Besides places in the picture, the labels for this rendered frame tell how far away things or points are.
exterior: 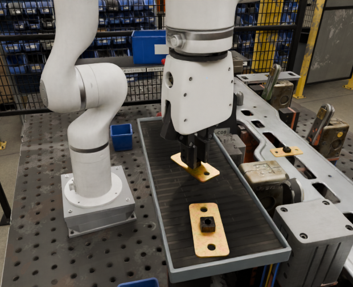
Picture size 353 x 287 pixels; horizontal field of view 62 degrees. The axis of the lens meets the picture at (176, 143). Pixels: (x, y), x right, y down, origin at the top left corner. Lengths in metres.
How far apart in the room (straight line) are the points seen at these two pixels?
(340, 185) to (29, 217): 0.96
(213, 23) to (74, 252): 0.80
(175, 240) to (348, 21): 4.11
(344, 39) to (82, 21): 3.89
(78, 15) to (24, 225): 0.70
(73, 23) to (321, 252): 0.67
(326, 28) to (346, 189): 3.41
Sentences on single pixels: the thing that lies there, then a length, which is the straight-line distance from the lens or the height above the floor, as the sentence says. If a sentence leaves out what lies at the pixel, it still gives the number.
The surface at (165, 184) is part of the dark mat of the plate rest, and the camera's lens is 0.44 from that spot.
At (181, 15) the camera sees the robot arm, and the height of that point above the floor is 1.39.
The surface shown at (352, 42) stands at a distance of 4.51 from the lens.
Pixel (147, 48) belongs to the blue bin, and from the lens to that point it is 1.48.
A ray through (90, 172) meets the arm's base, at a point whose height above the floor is 0.90.
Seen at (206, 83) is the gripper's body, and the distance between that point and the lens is 0.38.
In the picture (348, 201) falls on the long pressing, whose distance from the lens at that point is 0.74.
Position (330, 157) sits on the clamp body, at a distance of 1.02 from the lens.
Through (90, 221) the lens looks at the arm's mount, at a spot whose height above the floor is 0.75.
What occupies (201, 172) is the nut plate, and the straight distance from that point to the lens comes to 0.45.
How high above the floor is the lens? 1.43
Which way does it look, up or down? 31 degrees down
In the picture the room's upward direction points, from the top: straight up
